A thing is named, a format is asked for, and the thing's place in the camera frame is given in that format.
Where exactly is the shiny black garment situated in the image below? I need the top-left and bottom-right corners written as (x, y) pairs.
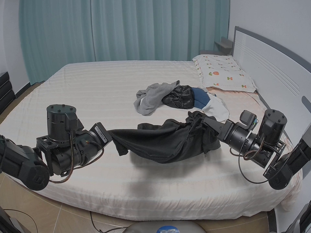
top-left (161, 85), bottom-right (196, 110)

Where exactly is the white garment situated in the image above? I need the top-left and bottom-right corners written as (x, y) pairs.
top-left (202, 97), bottom-right (230, 121)

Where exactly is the blue-green curtain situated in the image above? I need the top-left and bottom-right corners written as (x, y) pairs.
top-left (19, 0), bottom-right (95, 85)
top-left (90, 0), bottom-right (230, 62)

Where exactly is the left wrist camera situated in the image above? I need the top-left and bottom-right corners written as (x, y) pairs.
top-left (64, 111), bottom-right (85, 133)

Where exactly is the white printed pillow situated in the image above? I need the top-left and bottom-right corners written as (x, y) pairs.
top-left (192, 54), bottom-right (258, 92)

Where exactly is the black chest of drawers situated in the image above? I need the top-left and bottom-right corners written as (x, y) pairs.
top-left (0, 71), bottom-right (17, 115)

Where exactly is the dark blue garment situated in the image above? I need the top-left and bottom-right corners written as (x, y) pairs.
top-left (191, 87), bottom-right (214, 109)

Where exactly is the black braided cable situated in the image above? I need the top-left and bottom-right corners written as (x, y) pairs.
top-left (49, 147), bottom-right (105, 185)

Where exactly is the grey bedside table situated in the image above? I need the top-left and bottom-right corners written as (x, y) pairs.
top-left (200, 37), bottom-right (234, 56)

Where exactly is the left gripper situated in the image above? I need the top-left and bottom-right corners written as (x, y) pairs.
top-left (72, 122), bottom-right (109, 168)

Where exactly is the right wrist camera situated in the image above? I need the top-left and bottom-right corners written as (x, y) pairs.
top-left (239, 110), bottom-right (258, 132)

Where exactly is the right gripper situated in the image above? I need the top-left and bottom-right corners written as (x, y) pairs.
top-left (203, 117), bottom-right (257, 156)

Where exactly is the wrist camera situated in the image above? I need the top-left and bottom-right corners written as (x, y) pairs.
top-left (239, 110), bottom-right (258, 132)
top-left (64, 111), bottom-right (85, 133)

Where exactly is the grey garment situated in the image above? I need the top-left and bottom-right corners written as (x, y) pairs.
top-left (133, 80), bottom-right (181, 116)

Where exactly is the bed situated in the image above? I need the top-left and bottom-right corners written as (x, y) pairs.
top-left (0, 26), bottom-right (311, 233)

